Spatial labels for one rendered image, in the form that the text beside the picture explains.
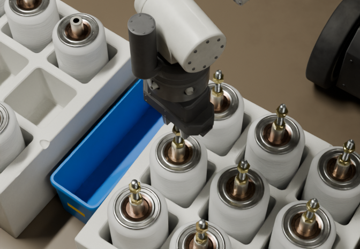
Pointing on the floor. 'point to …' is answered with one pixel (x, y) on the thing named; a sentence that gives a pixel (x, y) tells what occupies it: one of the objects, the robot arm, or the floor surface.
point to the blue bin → (106, 154)
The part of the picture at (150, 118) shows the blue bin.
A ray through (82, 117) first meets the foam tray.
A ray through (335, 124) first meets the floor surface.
